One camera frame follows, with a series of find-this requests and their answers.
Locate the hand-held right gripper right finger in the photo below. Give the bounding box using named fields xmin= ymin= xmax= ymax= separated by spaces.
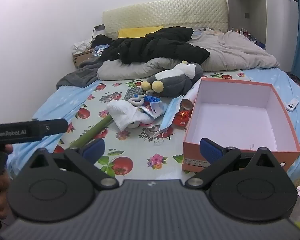
xmin=185 ymin=137 xmax=286 ymax=188

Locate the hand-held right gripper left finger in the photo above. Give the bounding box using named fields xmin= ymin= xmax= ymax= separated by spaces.
xmin=27 ymin=138 xmax=120 ymax=189

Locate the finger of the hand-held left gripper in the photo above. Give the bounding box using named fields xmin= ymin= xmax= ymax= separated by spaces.
xmin=39 ymin=118 xmax=68 ymax=138

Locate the red foil packet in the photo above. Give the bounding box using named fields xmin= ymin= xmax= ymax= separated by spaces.
xmin=173 ymin=109 xmax=192 ymax=128

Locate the orange cardboard box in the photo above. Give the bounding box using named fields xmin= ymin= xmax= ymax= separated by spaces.
xmin=182 ymin=77 xmax=300 ymax=173

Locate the small black white toy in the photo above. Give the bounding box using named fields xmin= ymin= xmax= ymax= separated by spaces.
xmin=106 ymin=99 xmax=150 ymax=132

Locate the blue face mask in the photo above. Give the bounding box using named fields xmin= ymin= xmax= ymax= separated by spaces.
xmin=154 ymin=95 xmax=184 ymax=145

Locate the white ring toy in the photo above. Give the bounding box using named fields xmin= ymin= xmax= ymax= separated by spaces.
xmin=127 ymin=94 xmax=147 ymax=105

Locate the blue tissue packet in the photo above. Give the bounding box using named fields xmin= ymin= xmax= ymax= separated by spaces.
xmin=139 ymin=95 xmax=164 ymax=119

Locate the person's left hand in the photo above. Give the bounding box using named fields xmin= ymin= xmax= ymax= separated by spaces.
xmin=0 ymin=144 xmax=14 ymax=232

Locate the green massage hammer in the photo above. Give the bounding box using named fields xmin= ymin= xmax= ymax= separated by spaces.
xmin=69 ymin=86 xmax=144 ymax=148

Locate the fruit print bed mat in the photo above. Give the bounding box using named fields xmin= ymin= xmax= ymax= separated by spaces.
xmin=31 ymin=69 xmax=248 ymax=180

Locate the dark grey fleece blanket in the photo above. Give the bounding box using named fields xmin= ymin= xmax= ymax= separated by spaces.
xmin=56 ymin=56 xmax=108 ymax=89

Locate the brown cardboard box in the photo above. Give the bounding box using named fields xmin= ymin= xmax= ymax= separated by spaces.
xmin=72 ymin=49 xmax=94 ymax=68

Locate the grey penguin plush toy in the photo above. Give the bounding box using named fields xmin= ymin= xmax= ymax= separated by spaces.
xmin=140 ymin=60 xmax=204 ymax=98

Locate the crumpled white cloth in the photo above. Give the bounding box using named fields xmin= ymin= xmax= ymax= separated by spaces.
xmin=73 ymin=39 xmax=92 ymax=54

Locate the blue printed packet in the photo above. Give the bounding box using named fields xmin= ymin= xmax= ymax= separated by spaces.
xmin=92 ymin=44 xmax=110 ymax=57

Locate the white remote control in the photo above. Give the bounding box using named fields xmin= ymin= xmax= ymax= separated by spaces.
xmin=286 ymin=99 xmax=299 ymax=112

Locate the black cloth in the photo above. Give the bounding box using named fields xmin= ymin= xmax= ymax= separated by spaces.
xmin=91 ymin=34 xmax=113 ymax=48

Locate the light grey duvet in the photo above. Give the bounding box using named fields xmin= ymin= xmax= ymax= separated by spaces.
xmin=97 ymin=28 xmax=280 ymax=80

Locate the black puffer jacket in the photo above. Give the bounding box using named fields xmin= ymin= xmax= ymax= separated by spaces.
xmin=100 ymin=26 xmax=210 ymax=65

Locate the yellow pillow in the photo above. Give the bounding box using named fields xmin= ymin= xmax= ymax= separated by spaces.
xmin=117 ymin=26 xmax=164 ymax=39

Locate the cream quilted headboard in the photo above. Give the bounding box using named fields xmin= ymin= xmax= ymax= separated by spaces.
xmin=102 ymin=0 xmax=228 ymax=39

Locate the white wall cabinet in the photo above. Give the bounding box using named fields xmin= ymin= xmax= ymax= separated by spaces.
xmin=226 ymin=0 xmax=300 ymax=53

